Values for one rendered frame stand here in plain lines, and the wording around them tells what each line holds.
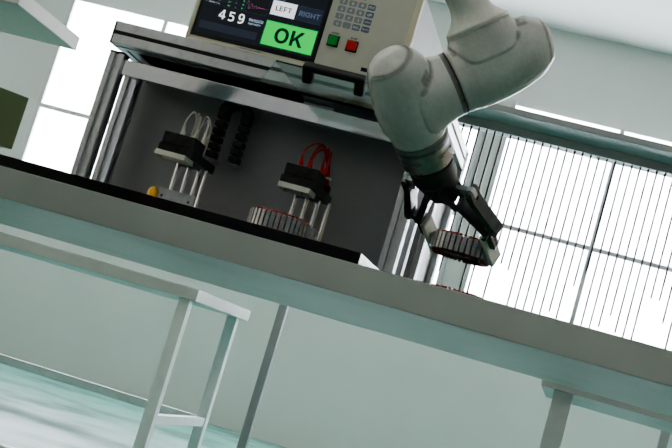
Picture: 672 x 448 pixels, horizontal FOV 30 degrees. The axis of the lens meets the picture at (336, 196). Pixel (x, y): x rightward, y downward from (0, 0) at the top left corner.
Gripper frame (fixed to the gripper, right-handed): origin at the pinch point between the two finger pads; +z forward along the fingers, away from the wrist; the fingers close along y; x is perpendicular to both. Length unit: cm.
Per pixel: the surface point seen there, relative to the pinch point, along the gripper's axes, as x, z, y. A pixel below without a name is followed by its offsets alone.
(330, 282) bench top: -26.5, -18.4, -3.3
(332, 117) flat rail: 14.0, -11.8, -32.5
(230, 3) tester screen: 25, -27, -59
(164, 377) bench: 62, 209, -246
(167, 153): -8, -19, -53
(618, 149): 255, 234, -130
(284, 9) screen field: 29, -24, -49
